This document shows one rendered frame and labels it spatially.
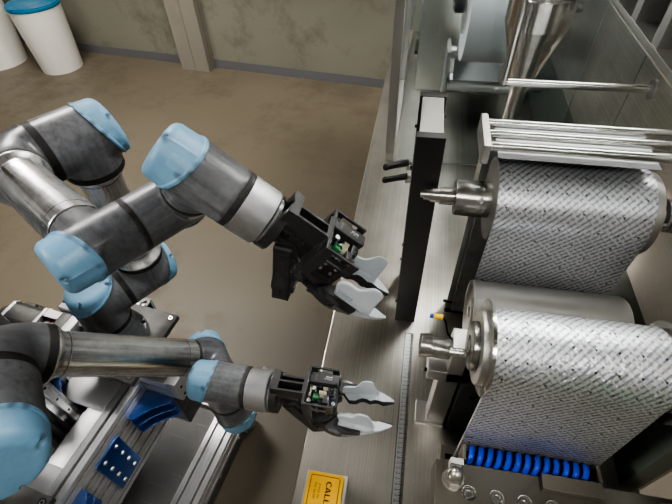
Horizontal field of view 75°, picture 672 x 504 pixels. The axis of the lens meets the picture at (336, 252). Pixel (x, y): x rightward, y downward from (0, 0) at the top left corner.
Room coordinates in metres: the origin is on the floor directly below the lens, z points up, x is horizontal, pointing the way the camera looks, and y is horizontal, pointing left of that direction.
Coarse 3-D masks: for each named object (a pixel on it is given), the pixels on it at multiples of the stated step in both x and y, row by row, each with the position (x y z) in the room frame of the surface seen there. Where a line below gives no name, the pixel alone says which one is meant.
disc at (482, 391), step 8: (488, 304) 0.39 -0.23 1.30; (496, 320) 0.35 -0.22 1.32; (496, 328) 0.33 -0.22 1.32; (496, 336) 0.32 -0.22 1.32; (496, 344) 0.31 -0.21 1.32; (496, 352) 0.30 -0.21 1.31; (488, 368) 0.30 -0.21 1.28; (488, 376) 0.29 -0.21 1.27; (488, 384) 0.28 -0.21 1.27; (480, 392) 0.29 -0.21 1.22
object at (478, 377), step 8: (480, 312) 0.38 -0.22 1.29; (488, 312) 0.38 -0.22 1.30; (480, 320) 0.37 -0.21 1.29; (488, 320) 0.36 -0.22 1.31; (488, 328) 0.34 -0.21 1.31; (488, 336) 0.33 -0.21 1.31; (488, 344) 0.32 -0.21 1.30; (488, 352) 0.31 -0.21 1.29; (480, 360) 0.31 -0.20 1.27; (488, 360) 0.30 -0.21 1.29; (480, 368) 0.30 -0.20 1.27; (472, 376) 0.32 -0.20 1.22; (480, 376) 0.29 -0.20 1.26; (480, 384) 0.29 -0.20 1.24
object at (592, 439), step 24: (480, 408) 0.28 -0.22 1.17; (504, 408) 0.28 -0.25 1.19; (528, 408) 0.27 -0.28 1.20; (480, 432) 0.28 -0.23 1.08; (504, 432) 0.27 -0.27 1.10; (528, 432) 0.27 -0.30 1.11; (552, 432) 0.26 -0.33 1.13; (576, 432) 0.25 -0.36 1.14; (600, 432) 0.25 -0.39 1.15; (624, 432) 0.24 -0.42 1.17; (552, 456) 0.25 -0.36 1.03; (576, 456) 0.25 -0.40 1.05; (600, 456) 0.24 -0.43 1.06
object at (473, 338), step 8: (472, 328) 0.36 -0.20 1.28; (480, 328) 0.36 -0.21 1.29; (472, 336) 0.35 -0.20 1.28; (480, 336) 0.34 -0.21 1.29; (472, 344) 0.34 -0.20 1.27; (480, 344) 0.33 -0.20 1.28; (472, 352) 0.33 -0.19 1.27; (480, 352) 0.32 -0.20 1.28; (472, 360) 0.32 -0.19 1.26; (472, 368) 0.31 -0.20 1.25
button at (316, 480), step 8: (312, 472) 0.28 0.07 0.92; (320, 472) 0.28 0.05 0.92; (312, 480) 0.26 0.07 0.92; (320, 480) 0.26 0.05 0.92; (328, 480) 0.26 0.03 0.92; (336, 480) 0.26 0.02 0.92; (312, 488) 0.25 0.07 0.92; (320, 488) 0.25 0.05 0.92; (328, 488) 0.25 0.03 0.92; (336, 488) 0.25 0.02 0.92; (304, 496) 0.23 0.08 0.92; (312, 496) 0.23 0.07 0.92; (320, 496) 0.23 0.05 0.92; (328, 496) 0.23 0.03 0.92; (336, 496) 0.23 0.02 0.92
